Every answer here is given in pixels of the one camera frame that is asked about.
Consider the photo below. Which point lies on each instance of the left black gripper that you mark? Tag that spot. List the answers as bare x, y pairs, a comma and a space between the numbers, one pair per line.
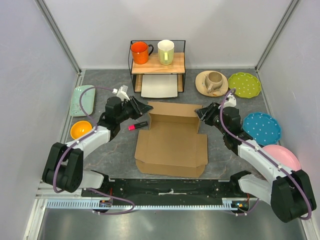
139, 108

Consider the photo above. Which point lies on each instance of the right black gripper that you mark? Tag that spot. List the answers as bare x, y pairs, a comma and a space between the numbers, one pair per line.
203, 114

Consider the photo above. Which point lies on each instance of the brown cardboard paper box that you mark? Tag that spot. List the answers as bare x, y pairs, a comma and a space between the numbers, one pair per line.
172, 145

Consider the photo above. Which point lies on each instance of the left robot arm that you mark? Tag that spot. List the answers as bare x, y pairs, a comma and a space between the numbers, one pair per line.
64, 168

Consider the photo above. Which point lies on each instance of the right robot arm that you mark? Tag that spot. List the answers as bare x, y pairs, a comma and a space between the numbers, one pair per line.
288, 192

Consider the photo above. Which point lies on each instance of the pink marker pen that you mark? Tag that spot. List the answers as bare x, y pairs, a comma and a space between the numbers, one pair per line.
137, 125

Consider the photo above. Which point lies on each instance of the white square plate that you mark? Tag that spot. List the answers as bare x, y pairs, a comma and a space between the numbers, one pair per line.
159, 86

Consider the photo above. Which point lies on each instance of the beige saucer plate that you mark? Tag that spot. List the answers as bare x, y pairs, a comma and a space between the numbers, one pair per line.
200, 84

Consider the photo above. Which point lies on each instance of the beige ceramic cup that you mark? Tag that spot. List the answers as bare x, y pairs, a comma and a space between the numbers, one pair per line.
213, 82

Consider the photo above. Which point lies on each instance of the green dotted plate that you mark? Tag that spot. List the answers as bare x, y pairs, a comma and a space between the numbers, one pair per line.
246, 85

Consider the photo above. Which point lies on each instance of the mint green tray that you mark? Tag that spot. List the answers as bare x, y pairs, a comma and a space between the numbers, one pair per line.
87, 101

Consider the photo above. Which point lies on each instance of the orange mug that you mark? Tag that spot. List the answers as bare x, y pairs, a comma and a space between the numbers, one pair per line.
141, 51

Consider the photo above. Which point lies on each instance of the blue dotted plate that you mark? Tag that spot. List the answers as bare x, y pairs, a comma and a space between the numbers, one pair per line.
263, 128

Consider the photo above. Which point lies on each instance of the light green mug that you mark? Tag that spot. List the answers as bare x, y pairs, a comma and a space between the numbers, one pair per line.
165, 49

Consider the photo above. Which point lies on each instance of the orange bowl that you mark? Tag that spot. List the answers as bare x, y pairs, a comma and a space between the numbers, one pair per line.
80, 128

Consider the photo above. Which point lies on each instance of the pink plate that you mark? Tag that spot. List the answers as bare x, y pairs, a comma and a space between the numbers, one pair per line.
283, 155

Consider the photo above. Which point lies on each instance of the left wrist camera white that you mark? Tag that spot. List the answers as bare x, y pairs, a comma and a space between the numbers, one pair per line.
121, 93

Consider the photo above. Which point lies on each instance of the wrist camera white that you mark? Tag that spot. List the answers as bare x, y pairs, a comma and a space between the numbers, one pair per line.
121, 93
230, 101

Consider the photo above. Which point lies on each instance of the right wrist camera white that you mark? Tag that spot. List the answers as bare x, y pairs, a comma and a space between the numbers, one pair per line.
230, 101

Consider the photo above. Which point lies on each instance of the black wire shelf rack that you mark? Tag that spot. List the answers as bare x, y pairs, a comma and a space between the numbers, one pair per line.
153, 65

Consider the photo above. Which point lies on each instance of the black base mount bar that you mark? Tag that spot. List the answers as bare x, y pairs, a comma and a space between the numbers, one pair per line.
152, 191

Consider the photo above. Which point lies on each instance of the white cable duct rail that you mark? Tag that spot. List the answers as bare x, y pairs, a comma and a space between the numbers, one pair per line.
96, 204

